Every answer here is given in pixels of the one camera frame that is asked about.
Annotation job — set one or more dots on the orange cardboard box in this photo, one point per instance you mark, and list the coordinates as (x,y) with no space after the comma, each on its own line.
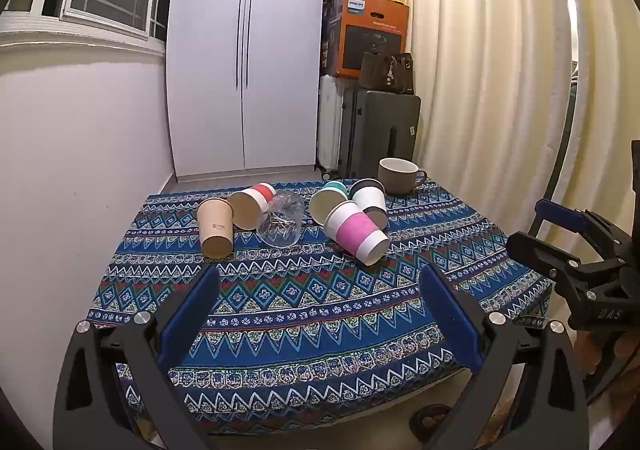
(370,30)

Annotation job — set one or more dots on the plain beige paper cup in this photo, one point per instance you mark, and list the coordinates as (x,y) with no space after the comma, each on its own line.
(216,227)

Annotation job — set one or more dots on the red sleeve paper cup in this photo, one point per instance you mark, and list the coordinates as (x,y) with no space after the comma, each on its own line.
(250,207)

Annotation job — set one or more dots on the pink sleeve paper cup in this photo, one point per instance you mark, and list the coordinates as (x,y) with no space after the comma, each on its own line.
(356,230)

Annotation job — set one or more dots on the teal sleeve paper cup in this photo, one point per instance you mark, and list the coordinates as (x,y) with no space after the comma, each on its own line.
(324,207)

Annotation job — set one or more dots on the dark grey suitcase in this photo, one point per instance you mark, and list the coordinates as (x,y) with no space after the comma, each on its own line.
(375,135)

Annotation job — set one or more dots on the cream curtain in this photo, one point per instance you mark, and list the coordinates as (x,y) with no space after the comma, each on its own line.
(475,80)

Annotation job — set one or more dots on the black caster wheel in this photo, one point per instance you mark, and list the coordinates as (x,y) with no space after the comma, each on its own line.
(429,424)

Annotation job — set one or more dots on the brown handbag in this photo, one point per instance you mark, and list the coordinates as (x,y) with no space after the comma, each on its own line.
(385,72)

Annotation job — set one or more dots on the brown ceramic mug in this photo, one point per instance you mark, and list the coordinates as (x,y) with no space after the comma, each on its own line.
(397,177)

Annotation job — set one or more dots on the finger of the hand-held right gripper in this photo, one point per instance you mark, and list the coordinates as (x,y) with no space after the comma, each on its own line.
(540,250)
(560,214)

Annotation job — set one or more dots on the white wardrobe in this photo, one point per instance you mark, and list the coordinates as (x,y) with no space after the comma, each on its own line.
(215,55)

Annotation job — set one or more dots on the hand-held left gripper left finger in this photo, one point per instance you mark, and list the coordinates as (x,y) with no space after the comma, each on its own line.
(192,315)

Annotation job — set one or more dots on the white suitcase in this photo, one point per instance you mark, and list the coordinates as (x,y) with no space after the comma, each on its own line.
(327,130)

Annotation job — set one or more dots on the black sleeve paper cup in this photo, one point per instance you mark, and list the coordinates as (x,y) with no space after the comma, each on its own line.
(370,200)

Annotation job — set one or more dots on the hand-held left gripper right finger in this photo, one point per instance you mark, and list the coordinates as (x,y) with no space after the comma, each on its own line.
(452,315)

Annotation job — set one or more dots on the person's right hand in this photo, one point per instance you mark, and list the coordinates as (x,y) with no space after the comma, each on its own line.
(587,352)

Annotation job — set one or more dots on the blue patterned tablecloth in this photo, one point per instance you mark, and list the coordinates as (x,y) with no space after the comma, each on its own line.
(300,305)

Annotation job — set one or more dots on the clear plastic cup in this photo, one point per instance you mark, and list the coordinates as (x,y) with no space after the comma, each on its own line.
(282,225)

